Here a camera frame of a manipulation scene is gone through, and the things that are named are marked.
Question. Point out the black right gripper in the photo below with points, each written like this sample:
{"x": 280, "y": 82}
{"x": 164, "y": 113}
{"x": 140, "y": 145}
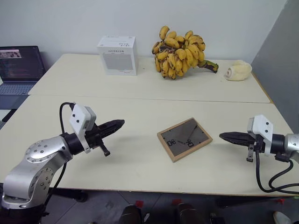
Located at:
{"x": 255, "y": 145}

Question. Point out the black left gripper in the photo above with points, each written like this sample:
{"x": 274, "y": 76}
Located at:
{"x": 94, "y": 138}

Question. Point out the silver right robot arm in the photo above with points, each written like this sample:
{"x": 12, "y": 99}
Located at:
{"x": 290, "y": 144}

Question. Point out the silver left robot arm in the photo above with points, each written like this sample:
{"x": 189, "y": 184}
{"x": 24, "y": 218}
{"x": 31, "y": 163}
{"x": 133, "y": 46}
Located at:
{"x": 35, "y": 161}

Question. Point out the dark open laptop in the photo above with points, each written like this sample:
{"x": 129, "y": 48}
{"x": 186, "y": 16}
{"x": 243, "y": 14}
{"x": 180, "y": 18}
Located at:
{"x": 19, "y": 65}

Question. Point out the wooden framed square clock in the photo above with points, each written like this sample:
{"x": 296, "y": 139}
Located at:
{"x": 184, "y": 140}

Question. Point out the white cardboard box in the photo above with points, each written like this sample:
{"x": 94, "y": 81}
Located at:
{"x": 119, "y": 58}

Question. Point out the dark rounded brown shape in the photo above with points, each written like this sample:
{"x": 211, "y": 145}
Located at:
{"x": 132, "y": 214}
{"x": 187, "y": 214}

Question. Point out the white shoe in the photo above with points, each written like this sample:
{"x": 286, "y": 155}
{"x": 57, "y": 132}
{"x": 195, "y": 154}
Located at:
{"x": 281, "y": 218}

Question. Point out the yellow banana bunch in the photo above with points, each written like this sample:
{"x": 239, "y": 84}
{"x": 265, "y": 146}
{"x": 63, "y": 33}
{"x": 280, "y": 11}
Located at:
{"x": 180, "y": 56}

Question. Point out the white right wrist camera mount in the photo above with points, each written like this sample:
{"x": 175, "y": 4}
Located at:
{"x": 262, "y": 127}

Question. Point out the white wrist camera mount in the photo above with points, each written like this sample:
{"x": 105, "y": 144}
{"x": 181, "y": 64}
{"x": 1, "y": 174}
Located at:
{"x": 79, "y": 116}
{"x": 262, "y": 127}

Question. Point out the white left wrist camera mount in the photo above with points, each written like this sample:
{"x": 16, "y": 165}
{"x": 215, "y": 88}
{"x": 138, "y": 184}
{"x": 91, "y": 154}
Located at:
{"x": 79, "y": 116}

